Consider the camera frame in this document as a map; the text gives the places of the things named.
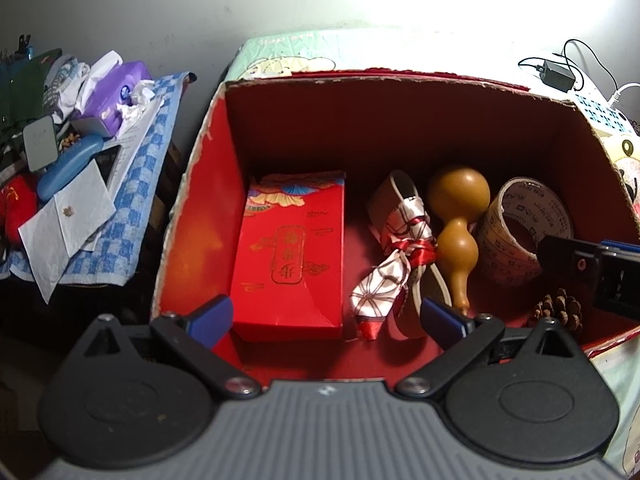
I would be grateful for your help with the white power strip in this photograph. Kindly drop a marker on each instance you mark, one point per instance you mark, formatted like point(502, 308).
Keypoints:
point(597, 107)

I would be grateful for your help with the white crumpled cloth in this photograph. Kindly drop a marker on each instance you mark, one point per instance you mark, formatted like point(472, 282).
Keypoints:
point(100, 72)

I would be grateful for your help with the brown pine cone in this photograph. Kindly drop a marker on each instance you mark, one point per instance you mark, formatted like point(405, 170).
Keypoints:
point(557, 307)

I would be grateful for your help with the printed tape roll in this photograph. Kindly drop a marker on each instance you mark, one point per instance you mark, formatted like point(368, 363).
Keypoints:
point(500, 250)

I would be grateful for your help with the black phone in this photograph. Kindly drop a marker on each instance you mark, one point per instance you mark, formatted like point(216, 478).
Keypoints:
point(107, 162)

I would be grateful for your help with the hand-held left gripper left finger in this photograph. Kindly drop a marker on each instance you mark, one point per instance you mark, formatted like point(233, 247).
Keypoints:
point(212, 317)

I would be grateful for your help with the red cloth pouch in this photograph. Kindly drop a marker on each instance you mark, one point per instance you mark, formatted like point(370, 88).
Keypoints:
point(17, 205)

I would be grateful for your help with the blue checked cloth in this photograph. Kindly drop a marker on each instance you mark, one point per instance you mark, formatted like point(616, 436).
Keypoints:
point(145, 160)

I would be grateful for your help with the grey rectangular case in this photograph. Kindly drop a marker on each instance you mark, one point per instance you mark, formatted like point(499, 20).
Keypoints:
point(40, 142)

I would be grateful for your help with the white printed cushion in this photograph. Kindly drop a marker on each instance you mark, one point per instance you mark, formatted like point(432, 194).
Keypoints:
point(625, 165)

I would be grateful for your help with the green bag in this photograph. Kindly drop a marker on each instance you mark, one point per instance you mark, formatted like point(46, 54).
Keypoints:
point(25, 85)

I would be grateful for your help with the blue glasses case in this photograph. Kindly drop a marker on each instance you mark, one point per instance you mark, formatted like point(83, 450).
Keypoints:
point(65, 170)

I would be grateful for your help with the red white patterned scarf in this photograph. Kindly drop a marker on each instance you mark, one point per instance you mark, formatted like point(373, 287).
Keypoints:
point(380, 290)

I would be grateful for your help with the brown gourd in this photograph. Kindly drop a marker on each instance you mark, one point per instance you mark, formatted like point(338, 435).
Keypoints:
point(457, 190)

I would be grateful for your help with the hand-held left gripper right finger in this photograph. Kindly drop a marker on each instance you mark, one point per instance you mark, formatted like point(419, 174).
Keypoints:
point(442, 322)

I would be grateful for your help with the red cardboard box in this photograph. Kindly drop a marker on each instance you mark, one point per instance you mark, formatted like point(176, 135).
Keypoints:
point(380, 125)

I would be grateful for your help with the printed paper sheet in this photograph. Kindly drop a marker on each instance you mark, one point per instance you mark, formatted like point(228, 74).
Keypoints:
point(140, 135)

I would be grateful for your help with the red patterned tissue box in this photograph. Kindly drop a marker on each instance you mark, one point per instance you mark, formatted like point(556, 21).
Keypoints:
point(290, 260)

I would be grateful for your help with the black power adapter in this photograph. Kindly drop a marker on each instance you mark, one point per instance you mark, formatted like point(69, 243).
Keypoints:
point(555, 76)
point(575, 40)

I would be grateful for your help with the purple tissue pack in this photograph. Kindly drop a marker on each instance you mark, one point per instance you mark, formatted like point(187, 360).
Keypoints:
point(117, 82)

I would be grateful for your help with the crumpled white tissue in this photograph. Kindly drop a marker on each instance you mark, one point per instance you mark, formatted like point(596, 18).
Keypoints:
point(134, 100)

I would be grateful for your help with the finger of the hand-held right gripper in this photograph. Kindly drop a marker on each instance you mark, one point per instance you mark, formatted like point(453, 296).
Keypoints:
point(617, 285)
point(565, 255)

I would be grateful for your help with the white paper envelope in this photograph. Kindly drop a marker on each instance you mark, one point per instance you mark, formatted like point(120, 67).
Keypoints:
point(75, 210)

